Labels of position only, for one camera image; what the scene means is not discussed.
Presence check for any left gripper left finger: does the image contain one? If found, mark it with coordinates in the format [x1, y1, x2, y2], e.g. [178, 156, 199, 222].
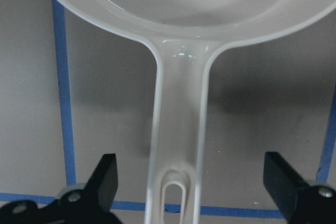
[1, 154, 121, 223]

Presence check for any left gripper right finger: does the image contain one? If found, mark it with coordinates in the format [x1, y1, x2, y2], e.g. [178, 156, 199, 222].
[263, 152, 335, 223]

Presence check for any beige plastic dustpan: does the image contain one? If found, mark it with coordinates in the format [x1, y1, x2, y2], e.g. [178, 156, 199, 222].
[57, 0, 335, 223]

